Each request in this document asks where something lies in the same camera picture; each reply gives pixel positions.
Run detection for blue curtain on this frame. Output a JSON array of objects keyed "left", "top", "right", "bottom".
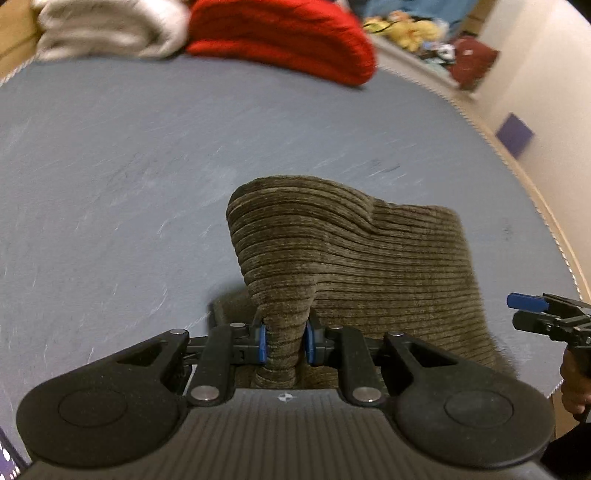
[{"left": 360, "top": 0, "right": 476, "bottom": 24}]

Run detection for person's right hand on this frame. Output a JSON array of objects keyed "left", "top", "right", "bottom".
[{"left": 560, "top": 346, "right": 591, "bottom": 423}]

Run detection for person's dark clothing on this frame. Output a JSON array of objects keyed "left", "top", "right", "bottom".
[{"left": 540, "top": 415, "right": 591, "bottom": 480}]

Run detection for olive corduroy pants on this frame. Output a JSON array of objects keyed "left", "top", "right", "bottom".
[{"left": 210, "top": 174, "right": 518, "bottom": 391}]

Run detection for yellow plush toys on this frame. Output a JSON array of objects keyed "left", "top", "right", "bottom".
[{"left": 362, "top": 11, "right": 446, "bottom": 51}]

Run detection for purple paper sheet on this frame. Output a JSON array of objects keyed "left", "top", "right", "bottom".
[{"left": 496, "top": 113, "right": 535, "bottom": 159}]

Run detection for red folded quilt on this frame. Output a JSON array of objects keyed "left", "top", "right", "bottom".
[{"left": 186, "top": 0, "right": 377, "bottom": 87}]

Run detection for dark red cushion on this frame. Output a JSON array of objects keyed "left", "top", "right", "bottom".
[{"left": 450, "top": 37, "right": 500, "bottom": 90}]

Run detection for purple printed cloth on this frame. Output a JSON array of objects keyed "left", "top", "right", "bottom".
[{"left": 0, "top": 427, "right": 24, "bottom": 480}]

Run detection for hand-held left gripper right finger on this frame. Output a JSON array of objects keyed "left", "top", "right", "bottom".
[{"left": 304, "top": 322, "right": 458, "bottom": 407}]

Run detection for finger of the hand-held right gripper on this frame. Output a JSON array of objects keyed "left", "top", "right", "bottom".
[
  {"left": 512, "top": 310, "right": 555, "bottom": 333},
  {"left": 507, "top": 293, "right": 548, "bottom": 311}
]

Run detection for white folded quilt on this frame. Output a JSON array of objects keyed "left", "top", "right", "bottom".
[{"left": 36, "top": 0, "right": 190, "bottom": 61}]

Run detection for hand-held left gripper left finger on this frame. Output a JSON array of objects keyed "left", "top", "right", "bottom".
[{"left": 111, "top": 322, "right": 269, "bottom": 407}]

